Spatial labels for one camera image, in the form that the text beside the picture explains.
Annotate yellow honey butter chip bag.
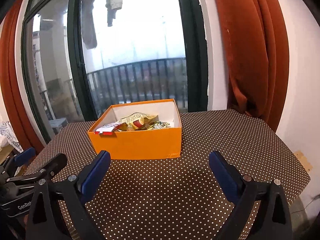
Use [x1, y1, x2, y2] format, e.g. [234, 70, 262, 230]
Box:
[117, 112, 158, 131]

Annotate red white wafer packet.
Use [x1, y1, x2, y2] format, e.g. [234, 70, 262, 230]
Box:
[94, 122, 122, 135]

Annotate air conditioner outdoor unit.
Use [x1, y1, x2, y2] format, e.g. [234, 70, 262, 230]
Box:
[49, 118, 68, 134]

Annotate rust orange left curtain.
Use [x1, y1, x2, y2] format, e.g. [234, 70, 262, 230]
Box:
[1, 0, 44, 154]

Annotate rust orange curtain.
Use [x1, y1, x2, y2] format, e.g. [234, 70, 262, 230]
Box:
[215, 0, 290, 131]
[1, 0, 44, 154]

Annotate brown polka dot tablecloth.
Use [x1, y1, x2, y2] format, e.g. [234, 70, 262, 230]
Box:
[22, 108, 311, 240]

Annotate orange cardboard box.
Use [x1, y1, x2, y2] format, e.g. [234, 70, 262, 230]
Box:
[87, 99, 182, 160]

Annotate pale yellow cartoon snack packet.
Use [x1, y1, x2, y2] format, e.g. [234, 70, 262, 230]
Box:
[149, 121, 171, 130]

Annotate grey hanging garment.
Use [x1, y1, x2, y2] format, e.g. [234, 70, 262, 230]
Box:
[81, 0, 97, 50]

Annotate black balcony railing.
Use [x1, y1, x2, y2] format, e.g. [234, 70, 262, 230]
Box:
[87, 57, 188, 119]

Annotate small hanging garment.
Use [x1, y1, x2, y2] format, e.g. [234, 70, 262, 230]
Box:
[105, 0, 123, 27]

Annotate rust orange right curtain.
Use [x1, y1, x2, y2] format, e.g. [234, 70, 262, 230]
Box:
[215, 0, 290, 131]

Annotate dark green window frame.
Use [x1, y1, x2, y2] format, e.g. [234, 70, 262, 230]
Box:
[21, 0, 208, 142]

